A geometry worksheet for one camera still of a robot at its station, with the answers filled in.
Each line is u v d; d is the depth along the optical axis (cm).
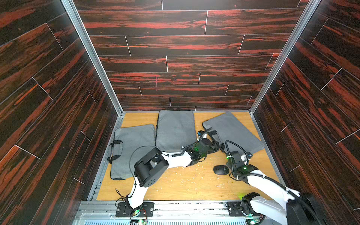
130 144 95
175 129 105
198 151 69
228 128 106
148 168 51
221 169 86
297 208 42
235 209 74
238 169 64
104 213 73
